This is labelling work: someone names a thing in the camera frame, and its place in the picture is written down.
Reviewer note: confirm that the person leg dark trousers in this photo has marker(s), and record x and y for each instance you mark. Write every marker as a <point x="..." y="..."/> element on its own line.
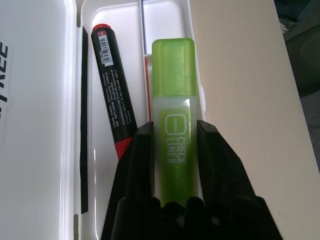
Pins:
<point x="300" y="12"/>

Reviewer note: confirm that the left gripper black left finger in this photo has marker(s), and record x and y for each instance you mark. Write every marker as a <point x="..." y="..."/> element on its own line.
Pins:
<point x="135" y="170"/>

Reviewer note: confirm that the black marker with red cap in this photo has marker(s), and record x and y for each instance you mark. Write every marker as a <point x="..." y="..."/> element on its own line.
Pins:
<point x="110" y="87"/>

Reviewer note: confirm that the white hinged pencil case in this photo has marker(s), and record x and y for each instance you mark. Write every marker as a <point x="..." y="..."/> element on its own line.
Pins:
<point x="37" y="125"/>

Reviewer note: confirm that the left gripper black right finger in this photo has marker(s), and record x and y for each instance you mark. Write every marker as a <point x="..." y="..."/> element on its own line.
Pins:
<point x="222" y="170"/>

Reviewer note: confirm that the green highlighter pen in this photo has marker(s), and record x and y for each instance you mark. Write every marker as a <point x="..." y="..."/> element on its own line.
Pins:
<point x="175" y="100"/>

